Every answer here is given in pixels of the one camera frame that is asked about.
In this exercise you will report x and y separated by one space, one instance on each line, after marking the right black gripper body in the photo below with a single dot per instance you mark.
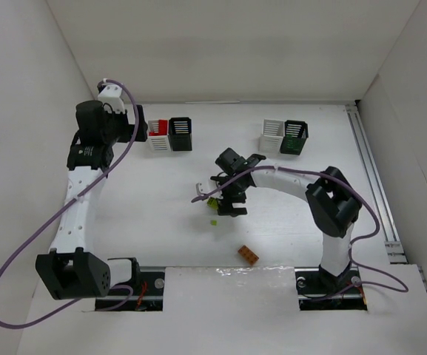
229 201

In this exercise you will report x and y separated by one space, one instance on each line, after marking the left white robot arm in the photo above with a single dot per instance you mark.
71 269

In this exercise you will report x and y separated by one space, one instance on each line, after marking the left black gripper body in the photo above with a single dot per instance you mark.
140 123

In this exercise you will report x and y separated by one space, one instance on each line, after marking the white slotted bin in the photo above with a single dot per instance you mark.
272 136
158 143

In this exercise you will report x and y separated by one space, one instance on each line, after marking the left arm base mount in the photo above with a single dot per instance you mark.
146 296

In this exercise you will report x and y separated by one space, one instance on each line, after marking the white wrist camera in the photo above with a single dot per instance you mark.
200 190
110 96

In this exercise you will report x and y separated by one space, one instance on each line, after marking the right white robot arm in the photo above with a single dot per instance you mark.
334 208

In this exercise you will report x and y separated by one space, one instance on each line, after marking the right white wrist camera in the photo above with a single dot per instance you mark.
200 190

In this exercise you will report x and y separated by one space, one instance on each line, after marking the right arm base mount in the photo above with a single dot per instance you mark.
316 294

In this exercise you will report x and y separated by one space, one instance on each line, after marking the left white slotted bin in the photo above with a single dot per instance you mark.
158 143

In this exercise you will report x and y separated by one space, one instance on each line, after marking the right black slotted bin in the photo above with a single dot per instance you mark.
294 138

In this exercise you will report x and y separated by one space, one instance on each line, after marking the left black slotted bin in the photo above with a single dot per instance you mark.
180 134

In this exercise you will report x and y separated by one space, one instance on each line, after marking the red lego plate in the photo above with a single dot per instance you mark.
162 127

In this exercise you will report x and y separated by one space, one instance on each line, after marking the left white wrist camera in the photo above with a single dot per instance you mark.
110 96

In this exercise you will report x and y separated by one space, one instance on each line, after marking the orange lego plate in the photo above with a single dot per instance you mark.
248 255

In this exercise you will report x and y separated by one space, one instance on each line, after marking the right white slotted bin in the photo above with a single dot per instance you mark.
272 136

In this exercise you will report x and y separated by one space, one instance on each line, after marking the aluminium rail right side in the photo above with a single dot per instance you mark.
392 242

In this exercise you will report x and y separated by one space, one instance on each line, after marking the black slotted bin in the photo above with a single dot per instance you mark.
180 134
294 138

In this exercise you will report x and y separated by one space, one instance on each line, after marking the lime green lego lower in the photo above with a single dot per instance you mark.
213 203

